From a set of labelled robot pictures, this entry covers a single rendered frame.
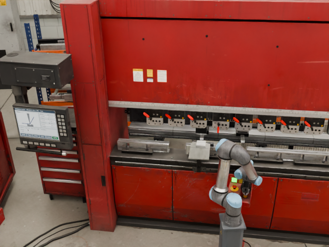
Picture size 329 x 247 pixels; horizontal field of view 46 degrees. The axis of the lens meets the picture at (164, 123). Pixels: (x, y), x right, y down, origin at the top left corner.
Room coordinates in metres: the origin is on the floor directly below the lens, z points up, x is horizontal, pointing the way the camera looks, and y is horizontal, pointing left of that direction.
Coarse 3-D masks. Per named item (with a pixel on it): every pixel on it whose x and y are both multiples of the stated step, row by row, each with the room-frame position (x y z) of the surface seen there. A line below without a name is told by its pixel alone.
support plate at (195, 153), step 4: (192, 144) 3.08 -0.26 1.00; (208, 144) 3.08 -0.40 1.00; (192, 148) 3.01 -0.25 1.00; (196, 148) 3.00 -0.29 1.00; (200, 148) 3.00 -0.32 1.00; (204, 148) 3.00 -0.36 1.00; (208, 148) 3.00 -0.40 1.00; (192, 152) 2.94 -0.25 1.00; (196, 152) 2.94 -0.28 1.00; (200, 152) 2.94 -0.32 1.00; (204, 152) 2.94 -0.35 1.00; (208, 152) 2.93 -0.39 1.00; (188, 156) 2.88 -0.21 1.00; (192, 156) 2.88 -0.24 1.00; (196, 156) 2.87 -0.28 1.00; (200, 156) 2.87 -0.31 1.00; (204, 156) 2.87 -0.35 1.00; (208, 156) 2.87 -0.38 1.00
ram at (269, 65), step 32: (128, 32) 3.17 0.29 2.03; (160, 32) 3.13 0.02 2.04; (192, 32) 3.09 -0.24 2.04; (224, 32) 3.05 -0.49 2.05; (256, 32) 3.01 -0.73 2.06; (288, 32) 2.98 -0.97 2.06; (320, 32) 2.94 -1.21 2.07; (128, 64) 3.17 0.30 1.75; (160, 64) 3.13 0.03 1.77; (192, 64) 3.09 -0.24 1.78; (224, 64) 3.05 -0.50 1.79; (256, 64) 3.01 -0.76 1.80; (288, 64) 2.97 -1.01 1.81; (320, 64) 2.93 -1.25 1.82; (128, 96) 3.18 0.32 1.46; (160, 96) 3.13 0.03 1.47; (192, 96) 3.09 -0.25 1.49; (224, 96) 3.05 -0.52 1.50; (256, 96) 3.01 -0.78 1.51; (288, 96) 2.97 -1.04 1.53; (320, 96) 2.93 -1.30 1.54
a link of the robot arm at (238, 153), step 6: (234, 150) 2.34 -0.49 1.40; (240, 150) 2.33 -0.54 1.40; (234, 156) 2.32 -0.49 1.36; (240, 156) 2.31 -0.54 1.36; (246, 156) 2.32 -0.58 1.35; (240, 162) 2.32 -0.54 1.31; (246, 162) 2.32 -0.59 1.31; (246, 168) 2.36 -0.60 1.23; (252, 168) 2.39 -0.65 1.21; (252, 174) 2.41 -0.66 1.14; (252, 180) 2.44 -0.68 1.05; (258, 180) 2.44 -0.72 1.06
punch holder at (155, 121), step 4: (148, 112) 3.15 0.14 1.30; (152, 112) 3.14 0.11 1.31; (156, 112) 3.14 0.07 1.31; (160, 112) 3.13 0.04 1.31; (152, 116) 3.14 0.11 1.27; (156, 116) 3.14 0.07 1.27; (160, 116) 3.13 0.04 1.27; (148, 120) 3.15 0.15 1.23; (152, 120) 3.14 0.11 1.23; (156, 120) 3.13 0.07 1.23; (160, 120) 3.13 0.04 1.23; (148, 124) 3.15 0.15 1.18; (152, 124) 3.14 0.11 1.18; (156, 124) 3.13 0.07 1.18; (160, 124) 3.13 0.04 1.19
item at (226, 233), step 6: (222, 216) 2.35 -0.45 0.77; (222, 222) 2.28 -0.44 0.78; (222, 228) 2.23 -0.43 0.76; (228, 228) 2.22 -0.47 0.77; (234, 228) 2.22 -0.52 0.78; (240, 228) 2.22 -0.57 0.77; (222, 234) 2.25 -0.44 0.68; (228, 234) 2.22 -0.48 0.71; (234, 234) 2.22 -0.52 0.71; (240, 234) 2.22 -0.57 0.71; (222, 240) 2.24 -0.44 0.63; (228, 240) 2.22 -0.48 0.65; (234, 240) 2.22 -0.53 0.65; (240, 240) 2.23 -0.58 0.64; (222, 246) 2.24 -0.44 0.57; (228, 246) 2.22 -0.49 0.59; (234, 246) 2.22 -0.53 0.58; (240, 246) 2.24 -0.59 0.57
